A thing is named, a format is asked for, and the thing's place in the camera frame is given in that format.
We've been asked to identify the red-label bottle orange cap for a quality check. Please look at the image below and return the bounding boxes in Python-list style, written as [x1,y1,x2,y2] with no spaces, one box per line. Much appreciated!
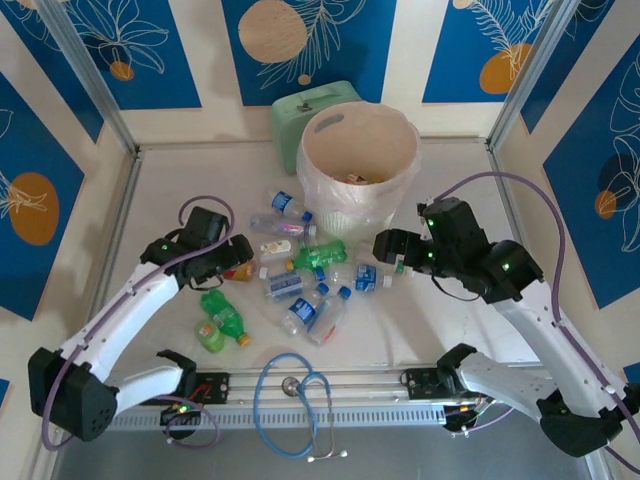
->
[223,263,257,284]

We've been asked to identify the clear bottle with pink label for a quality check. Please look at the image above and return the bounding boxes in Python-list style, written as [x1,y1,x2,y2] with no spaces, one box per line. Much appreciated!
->
[249,213,318,238]

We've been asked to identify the aluminium frame post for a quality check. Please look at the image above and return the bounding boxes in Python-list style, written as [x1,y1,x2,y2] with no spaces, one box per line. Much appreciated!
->
[485,0,617,152]
[35,0,140,157]

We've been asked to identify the aluminium table edge rail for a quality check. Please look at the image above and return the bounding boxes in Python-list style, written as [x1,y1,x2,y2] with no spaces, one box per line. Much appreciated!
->
[42,358,594,416]

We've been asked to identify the crushed clear blue-label bottle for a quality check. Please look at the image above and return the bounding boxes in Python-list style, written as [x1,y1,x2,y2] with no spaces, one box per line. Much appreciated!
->
[259,268,305,303]

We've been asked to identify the short light green bottle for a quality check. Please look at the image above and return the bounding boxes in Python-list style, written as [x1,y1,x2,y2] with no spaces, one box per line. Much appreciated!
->
[193,319,229,355]

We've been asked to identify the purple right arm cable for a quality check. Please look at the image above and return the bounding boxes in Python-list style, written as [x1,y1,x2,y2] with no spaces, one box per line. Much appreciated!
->
[441,171,640,474]

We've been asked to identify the square clear bottle orange label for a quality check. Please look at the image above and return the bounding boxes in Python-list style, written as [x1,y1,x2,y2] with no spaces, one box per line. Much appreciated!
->
[258,239,302,265]

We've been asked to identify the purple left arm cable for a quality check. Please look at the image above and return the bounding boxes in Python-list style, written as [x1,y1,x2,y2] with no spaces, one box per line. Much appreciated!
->
[40,195,236,451]

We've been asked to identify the cream ribbed plastic bin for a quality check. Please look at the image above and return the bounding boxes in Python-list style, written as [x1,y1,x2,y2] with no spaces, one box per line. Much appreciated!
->
[298,103,420,247]

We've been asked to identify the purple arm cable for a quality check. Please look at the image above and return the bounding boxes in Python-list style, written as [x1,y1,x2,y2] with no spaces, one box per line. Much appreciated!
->
[40,195,236,451]
[441,171,640,474]

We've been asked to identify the mint green carry case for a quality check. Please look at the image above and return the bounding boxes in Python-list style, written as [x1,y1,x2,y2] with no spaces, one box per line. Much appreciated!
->
[271,79,362,176]

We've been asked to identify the black wired connector block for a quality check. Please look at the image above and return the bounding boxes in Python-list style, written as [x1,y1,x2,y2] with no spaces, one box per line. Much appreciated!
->
[442,389,499,432]
[159,397,204,427]

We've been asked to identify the blue stethoscope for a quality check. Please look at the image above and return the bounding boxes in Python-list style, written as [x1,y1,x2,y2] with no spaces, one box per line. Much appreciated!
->
[252,352,350,462]

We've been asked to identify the grey slotted cable duct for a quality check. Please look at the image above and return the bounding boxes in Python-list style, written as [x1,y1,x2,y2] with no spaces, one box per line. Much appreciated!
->
[107,410,449,432]

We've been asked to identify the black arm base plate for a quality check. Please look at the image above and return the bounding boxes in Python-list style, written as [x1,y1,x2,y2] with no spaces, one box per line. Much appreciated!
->
[138,371,232,407]
[398,368,501,402]

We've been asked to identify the clear plastic bin liner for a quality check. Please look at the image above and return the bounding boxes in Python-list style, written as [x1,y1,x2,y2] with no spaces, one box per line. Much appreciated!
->
[296,101,424,226]

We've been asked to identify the clear red-print bottle blue cap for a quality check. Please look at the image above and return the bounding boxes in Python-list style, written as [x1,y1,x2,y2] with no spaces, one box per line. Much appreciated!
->
[303,285,354,348]

